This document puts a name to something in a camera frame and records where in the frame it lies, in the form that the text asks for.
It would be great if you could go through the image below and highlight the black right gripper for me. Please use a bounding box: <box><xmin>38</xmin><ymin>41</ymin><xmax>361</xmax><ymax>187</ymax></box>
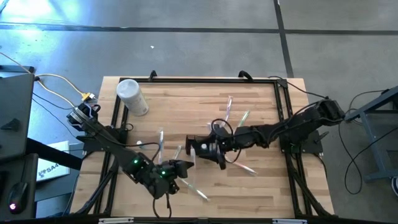
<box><xmin>198</xmin><ymin>126</ymin><xmax>237</xmax><ymax>171</ymax></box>

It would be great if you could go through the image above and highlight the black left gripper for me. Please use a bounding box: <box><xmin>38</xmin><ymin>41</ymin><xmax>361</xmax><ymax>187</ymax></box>
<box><xmin>167</xmin><ymin>159</ymin><xmax>196</xmax><ymax>180</ymax></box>

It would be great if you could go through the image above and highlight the green toothbrush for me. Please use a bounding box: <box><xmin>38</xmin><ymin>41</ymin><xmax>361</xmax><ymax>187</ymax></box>
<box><xmin>178</xmin><ymin>176</ymin><xmax>210</xmax><ymax>202</ymax></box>
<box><xmin>172</xmin><ymin>144</ymin><xmax>183</xmax><ymax>161</ymax></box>
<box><xmin>238</xmin><ymin>110</ymin><xmax>251</xmax><ymax>128</ymax></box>

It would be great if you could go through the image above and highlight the blue toothbrush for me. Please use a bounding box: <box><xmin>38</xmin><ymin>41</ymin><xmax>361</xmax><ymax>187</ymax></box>
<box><xmin>157</xmin><ymin>126</ymin><xmax>165</xmax><ymax>164</ymax></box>

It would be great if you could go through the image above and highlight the white wipes canister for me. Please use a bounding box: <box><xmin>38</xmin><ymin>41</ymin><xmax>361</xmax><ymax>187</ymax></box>
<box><xmin>116</xmin><ymin>78</ymin><xmax>149</xmax><ymax>116</ymax></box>

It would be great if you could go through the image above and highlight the white printed cardboard box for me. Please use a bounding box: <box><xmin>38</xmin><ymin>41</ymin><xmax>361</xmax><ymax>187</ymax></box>
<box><xmin>36</xmin><ymin>140</ymin><xmax>71</xmax><ymax>182</ymax></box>

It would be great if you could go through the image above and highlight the black desk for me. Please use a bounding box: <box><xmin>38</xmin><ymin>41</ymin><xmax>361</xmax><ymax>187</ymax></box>
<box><xmin>0</xmin><ymin>138</ymin><xmax>83</xmax><ymax>220</ymax></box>

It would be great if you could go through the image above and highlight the black computer mouse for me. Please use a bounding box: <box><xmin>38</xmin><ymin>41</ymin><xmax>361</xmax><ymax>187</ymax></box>
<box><xmin>7</xmin><ymin>182</ymin><xmax>29</xmax><ymax>215</ymax></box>

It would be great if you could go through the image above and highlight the dark grey computer case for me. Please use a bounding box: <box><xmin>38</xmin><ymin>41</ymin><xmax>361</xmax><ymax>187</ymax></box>
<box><xmin>0</xmin><ymin>65</ymin><xmax>35</xmax><ymax>161</ymax></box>

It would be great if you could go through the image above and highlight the black wire toothbrush rack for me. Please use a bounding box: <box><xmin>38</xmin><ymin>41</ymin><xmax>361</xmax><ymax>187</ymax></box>
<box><xmin>185</xmin><ymin>134</ymin><xmax>220</xmax><ymax>158</ymax></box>

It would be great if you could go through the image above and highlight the black aluminium table frame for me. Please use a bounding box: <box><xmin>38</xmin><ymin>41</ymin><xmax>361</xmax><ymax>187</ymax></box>
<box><xmin>74</xmin><ymin>76</ymin><xmax>335</xmax><ymax>218</ymax></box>

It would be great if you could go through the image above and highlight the white frame label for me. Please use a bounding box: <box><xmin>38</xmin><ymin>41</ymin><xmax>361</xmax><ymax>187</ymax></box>
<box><xmin>272</xmin><ymin>218</ymin><xmax>308</xmax><ymax>224</ymax></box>
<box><xmin>98</xmin><ymin>217</ymin><xmax>134</xmax><ymax>224</ymax></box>

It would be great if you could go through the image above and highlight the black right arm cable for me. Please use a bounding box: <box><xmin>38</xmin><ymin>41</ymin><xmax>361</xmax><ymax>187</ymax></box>
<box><xmin>267</xmin><ymin>75</ymin><xmax>329</xmax><ymax>100</ymax></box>

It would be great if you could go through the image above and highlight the black floor cable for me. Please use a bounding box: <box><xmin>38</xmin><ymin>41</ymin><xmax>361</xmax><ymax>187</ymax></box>
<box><xmin>337</xmin><ymin>89</ymin><xmax>398</xmax><ymax>195</ymax></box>

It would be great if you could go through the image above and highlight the yellow cable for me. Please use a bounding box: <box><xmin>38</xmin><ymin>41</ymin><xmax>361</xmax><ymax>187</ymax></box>
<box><xmin>0</xmin><ymin>51</ymin><xmax>77</xmax><ymax>108</ymax></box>
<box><xmin>34</xmin><ymin>73</ymin><xmax>86</xmax><ymax>96</ymax></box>

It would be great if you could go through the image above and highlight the grey metal table frame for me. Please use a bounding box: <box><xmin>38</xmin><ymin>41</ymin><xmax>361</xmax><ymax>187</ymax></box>
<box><xmin>343</xmin><ymin>85</ymin><xmax>398</xmax><ymax>184</ymax></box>

